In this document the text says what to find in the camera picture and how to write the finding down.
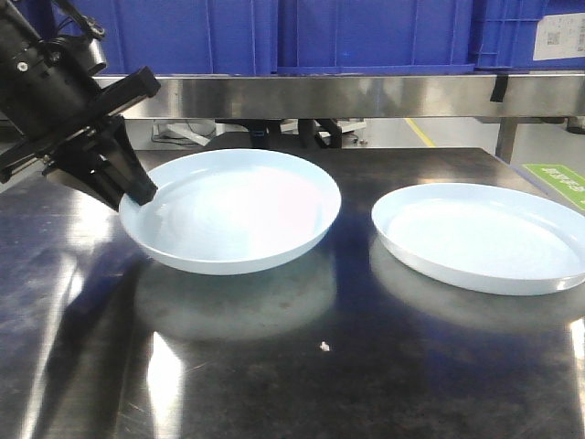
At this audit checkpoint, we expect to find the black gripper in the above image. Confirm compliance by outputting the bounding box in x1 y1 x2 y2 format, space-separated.
1 66 160 210

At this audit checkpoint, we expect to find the light blue plate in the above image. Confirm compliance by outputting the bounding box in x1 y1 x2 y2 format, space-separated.
371 183 584 295
119 149 342 275

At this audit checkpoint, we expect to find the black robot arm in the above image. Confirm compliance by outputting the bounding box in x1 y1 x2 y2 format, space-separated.
1 1 161 209

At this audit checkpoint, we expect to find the blue crate left upper shelf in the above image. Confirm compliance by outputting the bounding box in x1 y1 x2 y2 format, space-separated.
17 0 280 76

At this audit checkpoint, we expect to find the blue crate shelf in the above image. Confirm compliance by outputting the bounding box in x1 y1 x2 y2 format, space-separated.
17 0 280 76
277 1 473 75

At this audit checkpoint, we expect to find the blue crate centre upper shelf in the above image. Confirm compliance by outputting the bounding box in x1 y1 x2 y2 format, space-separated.
277 1 473 75

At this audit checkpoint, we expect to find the stainless steel shelf rack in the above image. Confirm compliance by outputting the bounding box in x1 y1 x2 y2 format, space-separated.
123 71 584 160

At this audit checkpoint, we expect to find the black tape strip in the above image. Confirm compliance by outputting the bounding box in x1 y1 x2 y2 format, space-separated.
490 74 509 103

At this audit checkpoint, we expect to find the blue crate with label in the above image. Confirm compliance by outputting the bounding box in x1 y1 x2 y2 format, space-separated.
469 1 584 70

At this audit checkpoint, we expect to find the white barcode label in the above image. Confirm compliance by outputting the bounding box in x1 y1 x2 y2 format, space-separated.
533 13 584 61

